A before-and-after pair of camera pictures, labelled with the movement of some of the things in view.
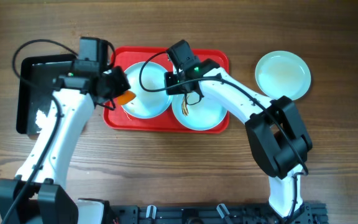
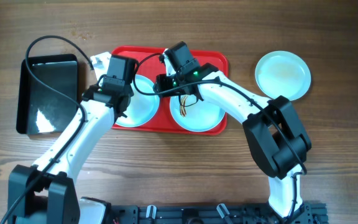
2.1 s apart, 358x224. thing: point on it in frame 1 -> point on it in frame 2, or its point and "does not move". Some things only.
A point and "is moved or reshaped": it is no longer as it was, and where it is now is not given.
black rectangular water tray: [36, 78] does not move
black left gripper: [115, 84] -> [122, 106]
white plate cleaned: [283, 73] does not move
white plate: [203, 115] does not move
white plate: [147, 104] is moved or reshaped
